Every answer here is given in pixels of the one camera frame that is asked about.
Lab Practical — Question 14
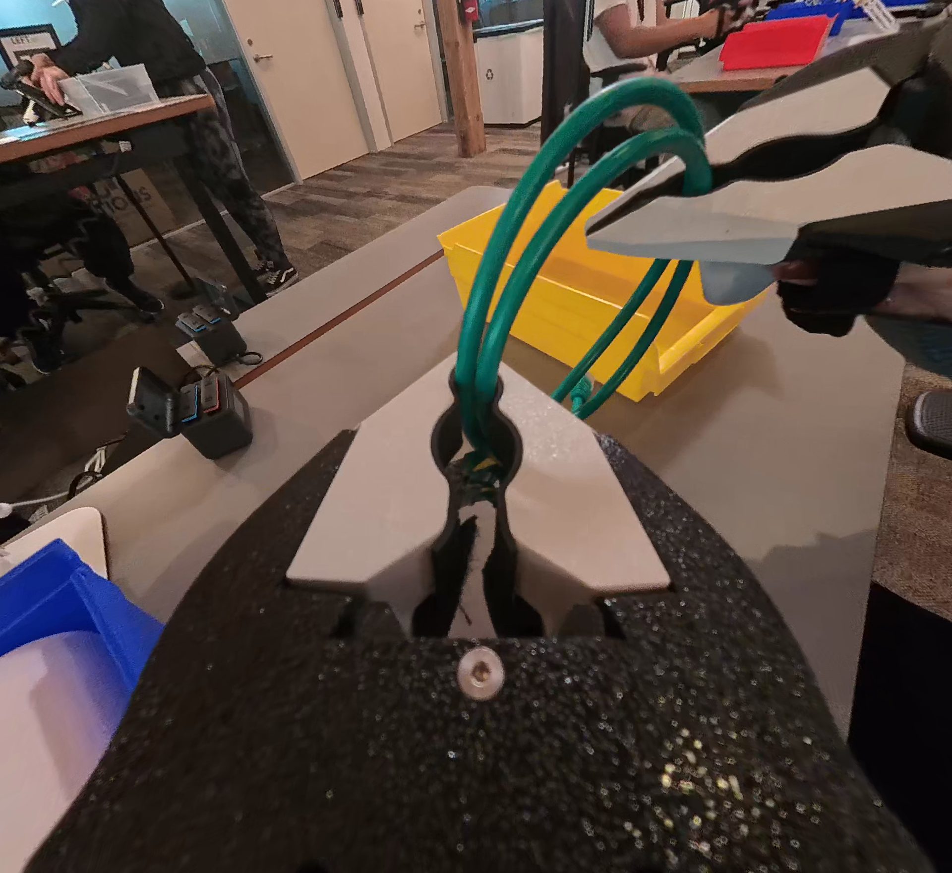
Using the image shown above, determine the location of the black office chair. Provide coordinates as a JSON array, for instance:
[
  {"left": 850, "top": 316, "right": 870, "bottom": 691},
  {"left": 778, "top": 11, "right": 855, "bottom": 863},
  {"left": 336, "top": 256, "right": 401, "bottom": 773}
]
[{"left": 0, "top": 203, "right": 165, "bottom": 375}]

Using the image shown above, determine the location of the red storage bin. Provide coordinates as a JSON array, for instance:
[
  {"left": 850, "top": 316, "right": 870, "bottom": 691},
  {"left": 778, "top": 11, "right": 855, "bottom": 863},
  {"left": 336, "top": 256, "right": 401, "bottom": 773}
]
[{"left": 717, "top": 13, "right": 835, "bottom": 72}]

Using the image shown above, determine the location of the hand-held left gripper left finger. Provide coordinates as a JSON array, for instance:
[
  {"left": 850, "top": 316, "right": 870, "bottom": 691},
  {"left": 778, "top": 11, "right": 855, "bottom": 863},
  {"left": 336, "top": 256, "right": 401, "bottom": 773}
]
[{"left": 286, "top": 358, "right": 477, "bottom": 637}]

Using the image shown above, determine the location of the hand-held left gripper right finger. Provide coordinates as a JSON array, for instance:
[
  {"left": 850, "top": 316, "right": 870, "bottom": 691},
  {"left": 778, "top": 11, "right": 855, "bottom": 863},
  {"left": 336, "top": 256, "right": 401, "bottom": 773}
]
[{"left": 476, "top": 366, "right": 672, "bottom": 637}]

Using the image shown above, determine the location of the light wooden desk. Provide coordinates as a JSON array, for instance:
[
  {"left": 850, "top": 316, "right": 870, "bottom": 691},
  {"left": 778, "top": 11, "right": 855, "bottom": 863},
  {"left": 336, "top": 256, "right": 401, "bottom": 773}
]
[{"left": 654, "top": 10, "right": 952, "bottom": 96}]

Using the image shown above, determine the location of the wooden desk with black legs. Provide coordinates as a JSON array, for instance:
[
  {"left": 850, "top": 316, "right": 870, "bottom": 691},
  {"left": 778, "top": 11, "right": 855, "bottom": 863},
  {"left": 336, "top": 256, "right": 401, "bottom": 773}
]
[{"left": 0, "top": 93, "right": 269, "bottom": 305}]

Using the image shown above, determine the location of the yellow storage bin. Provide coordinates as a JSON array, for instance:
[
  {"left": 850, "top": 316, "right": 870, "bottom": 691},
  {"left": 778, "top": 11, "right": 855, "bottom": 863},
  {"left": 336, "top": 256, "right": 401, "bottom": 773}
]
[{"left": 437, "top": 180, "right": 774, "bottom": 404}]

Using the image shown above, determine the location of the black framed sign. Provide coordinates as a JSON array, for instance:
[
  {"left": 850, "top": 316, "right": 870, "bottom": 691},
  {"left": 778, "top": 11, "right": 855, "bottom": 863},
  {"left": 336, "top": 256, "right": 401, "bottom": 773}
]
[{"left": 0, "top": 25, "right": 62, "bottom": 70}]

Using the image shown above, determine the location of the clear plastic container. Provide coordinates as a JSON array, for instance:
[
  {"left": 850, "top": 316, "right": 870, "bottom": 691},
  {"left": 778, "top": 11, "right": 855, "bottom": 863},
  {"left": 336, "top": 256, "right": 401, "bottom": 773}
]
[{"left": 58, "top": 63, "right": 161, "bottom": 115}]

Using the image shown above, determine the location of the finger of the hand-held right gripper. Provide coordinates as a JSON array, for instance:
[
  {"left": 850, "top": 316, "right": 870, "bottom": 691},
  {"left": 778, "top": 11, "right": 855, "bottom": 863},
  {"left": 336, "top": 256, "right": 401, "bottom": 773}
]
[
  {"left": 703, "top": 64, "right": 902, "bottom": 181},
  {"left": 586, "top": 142, "right": 952, "bottom": 306}
]

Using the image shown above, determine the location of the white recycling bin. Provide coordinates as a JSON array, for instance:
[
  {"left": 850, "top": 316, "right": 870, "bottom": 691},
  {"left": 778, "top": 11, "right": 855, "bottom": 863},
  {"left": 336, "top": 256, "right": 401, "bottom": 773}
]
[{"left": 474, "top": 25, "right": 545, "bottom": 128}]

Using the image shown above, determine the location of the white door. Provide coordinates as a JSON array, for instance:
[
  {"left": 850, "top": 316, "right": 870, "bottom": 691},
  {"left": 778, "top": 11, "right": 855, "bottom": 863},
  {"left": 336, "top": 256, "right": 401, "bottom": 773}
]
[
  {"left": 333, "top": 0, "right": 447, "bottom": 143},
  {"left": 189, "top": 0, "right": 370, "bottom": 181}
]

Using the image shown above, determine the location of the person's right hand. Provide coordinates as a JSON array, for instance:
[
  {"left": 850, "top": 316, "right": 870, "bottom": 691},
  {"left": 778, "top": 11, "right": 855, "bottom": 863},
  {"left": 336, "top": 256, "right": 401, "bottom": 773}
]
[{"left": 775, "top": 259, "right": 952, "bottom": 338}]

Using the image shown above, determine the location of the blue bin with marker label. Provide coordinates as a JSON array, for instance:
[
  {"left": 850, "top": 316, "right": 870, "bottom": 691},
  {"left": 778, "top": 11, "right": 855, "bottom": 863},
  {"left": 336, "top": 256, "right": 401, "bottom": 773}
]
[{"left": 0, "top": 538, "right": 166, "bottom": 873}]

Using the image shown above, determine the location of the green network cable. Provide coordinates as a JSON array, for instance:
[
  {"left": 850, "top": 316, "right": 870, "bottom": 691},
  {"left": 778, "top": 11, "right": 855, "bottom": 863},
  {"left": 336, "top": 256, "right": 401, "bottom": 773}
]
[{"left": 457, "top": 78, "right": 715, "bottom": 509}]

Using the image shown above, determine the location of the dark office chair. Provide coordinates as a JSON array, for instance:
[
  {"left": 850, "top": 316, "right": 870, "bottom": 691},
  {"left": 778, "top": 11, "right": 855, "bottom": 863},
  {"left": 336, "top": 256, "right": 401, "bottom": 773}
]
[{"left": 541, "top": 0, "right": 596, "bottom": 145}]

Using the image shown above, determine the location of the printed cardboard box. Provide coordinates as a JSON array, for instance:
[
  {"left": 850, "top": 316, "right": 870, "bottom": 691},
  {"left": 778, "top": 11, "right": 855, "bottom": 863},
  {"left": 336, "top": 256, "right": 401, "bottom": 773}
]
[{"left": 93, "top": 170, "right": 179, "bottom": 249}]

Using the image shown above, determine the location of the black battery charger case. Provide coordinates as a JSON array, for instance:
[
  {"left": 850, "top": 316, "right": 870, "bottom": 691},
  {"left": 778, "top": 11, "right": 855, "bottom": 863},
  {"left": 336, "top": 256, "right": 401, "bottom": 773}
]
[
  {"left": 126, "top": 367, "right": 254, "bottom": 460},
  {"left": 175, "top": 304, "right": 248, "bottom": 362}
]

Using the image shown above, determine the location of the wooden post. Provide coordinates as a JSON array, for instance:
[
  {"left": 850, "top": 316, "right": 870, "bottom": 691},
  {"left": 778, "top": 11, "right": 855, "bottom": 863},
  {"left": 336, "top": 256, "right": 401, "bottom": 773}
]
[{"left": 424, "top": 0, "right": 488, "bottom": 158}]

